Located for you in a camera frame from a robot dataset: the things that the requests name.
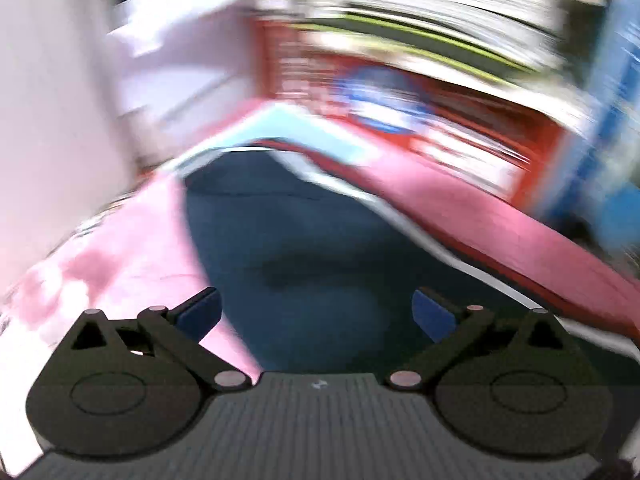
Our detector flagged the navy white zip jacket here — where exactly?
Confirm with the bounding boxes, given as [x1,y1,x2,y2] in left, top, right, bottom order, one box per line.
[174,136,640,376]

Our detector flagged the pink bunny print towel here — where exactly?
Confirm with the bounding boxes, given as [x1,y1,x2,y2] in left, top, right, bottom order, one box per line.
[1,102,639,476]

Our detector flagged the red plastic crate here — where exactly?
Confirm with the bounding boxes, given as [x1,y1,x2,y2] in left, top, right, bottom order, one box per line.
[253,18,566,209]

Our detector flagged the row of upright books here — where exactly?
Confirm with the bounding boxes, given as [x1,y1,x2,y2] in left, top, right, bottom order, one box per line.
[536,0,639,261]

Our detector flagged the blue printed paper sheet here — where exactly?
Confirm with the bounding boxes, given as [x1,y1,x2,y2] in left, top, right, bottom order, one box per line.
[212,106,383,166]

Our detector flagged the white paper boxes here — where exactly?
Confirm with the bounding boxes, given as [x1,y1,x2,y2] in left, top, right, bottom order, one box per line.
[106,0,257,167]

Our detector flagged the stack of magazines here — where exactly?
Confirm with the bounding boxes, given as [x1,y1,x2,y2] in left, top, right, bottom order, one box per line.
[255,0,608,130]

